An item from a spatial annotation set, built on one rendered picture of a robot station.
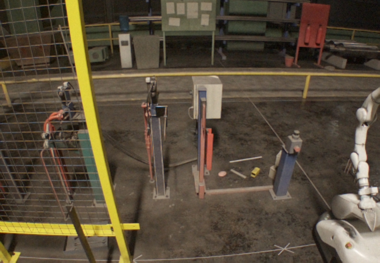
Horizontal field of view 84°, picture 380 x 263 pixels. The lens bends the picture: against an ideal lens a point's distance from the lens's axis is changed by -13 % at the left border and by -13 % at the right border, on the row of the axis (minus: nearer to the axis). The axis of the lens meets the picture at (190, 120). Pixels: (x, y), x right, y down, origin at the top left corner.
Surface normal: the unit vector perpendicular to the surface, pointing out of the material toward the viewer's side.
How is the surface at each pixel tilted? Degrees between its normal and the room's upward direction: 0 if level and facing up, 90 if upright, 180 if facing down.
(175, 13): 90
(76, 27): 90
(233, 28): 90
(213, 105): 90
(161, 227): 0
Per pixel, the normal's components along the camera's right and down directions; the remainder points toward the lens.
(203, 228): 0.00, -0.89
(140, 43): 0.17, 0.51
